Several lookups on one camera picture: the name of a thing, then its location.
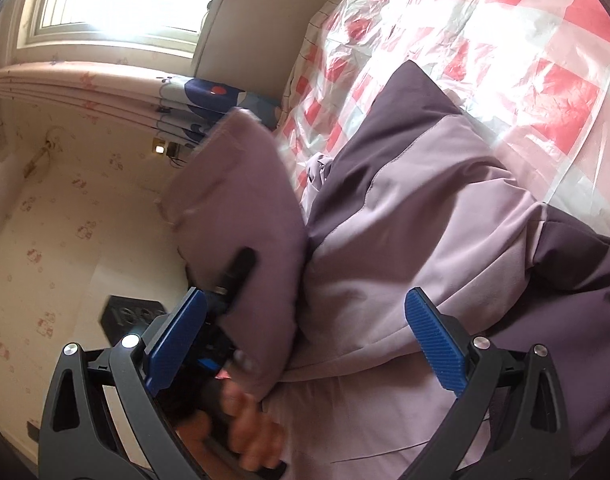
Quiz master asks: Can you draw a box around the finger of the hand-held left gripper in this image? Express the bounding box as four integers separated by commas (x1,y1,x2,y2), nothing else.
216,247,258,311

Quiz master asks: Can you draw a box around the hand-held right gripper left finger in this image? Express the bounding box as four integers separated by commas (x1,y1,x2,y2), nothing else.
37,287,208,480

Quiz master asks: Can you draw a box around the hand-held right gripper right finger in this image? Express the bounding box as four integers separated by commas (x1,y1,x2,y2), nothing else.
400,287,571,480

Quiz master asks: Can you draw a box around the purple two-tone jacket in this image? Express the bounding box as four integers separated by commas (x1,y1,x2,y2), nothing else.
155,60,610,480

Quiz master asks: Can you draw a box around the person's left hand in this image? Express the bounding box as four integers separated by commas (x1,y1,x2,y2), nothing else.
177,382,286,468

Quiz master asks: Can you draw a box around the pink curtain blue print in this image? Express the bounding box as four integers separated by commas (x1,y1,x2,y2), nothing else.
0,60,281,153

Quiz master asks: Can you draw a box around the beige headboard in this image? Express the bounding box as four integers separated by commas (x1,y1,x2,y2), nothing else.
192,0,371,106

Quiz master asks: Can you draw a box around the red checkered bed sheet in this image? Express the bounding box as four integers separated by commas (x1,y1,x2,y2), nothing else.
275,0,610,241

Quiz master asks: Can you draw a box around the wall socket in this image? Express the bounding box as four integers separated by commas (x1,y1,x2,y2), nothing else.
152,137,183,166

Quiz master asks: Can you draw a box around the wall pipe fitting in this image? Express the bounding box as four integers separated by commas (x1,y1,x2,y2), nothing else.
32,127,66,176

